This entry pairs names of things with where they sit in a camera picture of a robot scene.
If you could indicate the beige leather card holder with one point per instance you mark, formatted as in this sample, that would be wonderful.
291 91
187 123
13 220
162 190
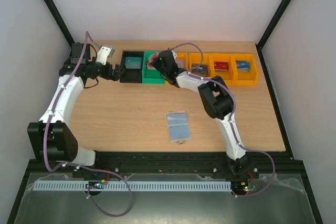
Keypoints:
178 128

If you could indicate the black frame post left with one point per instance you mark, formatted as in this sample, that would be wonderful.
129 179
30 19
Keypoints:
59 21

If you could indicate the blue card in bin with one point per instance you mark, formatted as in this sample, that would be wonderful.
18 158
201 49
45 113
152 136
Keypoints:
243 66

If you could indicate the grey cards in bin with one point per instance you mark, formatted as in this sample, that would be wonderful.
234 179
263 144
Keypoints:
201 70

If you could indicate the yellow storage bin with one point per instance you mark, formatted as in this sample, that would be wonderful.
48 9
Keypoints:
170 72
246 78
196 58
228 76

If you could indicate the blue cards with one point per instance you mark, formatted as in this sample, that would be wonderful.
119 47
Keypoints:
178 127

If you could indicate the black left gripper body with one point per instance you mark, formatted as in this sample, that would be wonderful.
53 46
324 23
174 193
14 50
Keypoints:
109 76

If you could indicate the black frame post right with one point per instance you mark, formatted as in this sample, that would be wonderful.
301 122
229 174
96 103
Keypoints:
273 23

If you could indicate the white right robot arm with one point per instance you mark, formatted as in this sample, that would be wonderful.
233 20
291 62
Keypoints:
217 100

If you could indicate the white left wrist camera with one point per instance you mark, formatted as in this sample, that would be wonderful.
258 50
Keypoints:
104 53

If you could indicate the red white card green bin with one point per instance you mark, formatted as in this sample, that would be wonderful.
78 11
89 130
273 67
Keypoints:
149 61

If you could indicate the red card in bin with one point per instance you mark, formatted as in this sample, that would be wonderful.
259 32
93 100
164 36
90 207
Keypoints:
221 66

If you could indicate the white card in yellow bin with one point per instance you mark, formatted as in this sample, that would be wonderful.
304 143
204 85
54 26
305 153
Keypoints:
180 63

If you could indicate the teal card in black bin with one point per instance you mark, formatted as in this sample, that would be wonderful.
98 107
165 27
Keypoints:
133 62

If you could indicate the black frame post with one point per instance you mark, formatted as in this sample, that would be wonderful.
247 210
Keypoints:
59 21
273 23

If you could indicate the white slotted cable duct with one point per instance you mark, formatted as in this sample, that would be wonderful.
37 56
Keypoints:
54 185

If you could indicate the green storage bin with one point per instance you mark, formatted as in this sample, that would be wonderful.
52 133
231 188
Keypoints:
150 76

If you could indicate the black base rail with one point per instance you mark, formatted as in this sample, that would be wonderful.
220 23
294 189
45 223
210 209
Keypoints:
213 164

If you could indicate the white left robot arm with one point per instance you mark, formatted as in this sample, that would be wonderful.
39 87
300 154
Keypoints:
51 137

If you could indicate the black storage bin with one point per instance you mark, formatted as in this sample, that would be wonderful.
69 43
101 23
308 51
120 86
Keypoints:
131 75

